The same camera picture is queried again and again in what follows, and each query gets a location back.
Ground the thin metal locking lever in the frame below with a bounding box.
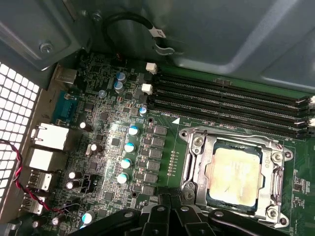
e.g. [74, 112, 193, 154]
[193, 130, 286, 150]

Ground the black PC case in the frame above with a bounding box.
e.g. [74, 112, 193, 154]
[0, 0, 315, 236]

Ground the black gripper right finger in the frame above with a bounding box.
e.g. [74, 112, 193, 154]
[170, 195, 293, 236]

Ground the CPU socket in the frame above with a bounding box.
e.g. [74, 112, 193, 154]
[179, 125, 295, 229]

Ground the silver rear USB port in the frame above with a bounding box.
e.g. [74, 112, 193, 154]
[29, 170, 54, 192]
[21, 193, 47, 215]

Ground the silver rear port block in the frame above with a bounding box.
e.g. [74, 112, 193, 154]
[26, 147, 67, 173]
[31, 122, 70, 151]

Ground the green motherboard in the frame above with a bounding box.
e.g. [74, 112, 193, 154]
[49, 51, 315, 236]

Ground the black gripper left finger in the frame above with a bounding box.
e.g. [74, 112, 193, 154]
[80, 194, 171, 236]

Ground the teal serial port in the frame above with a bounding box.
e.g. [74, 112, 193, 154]
[52, 90, 77, 124]

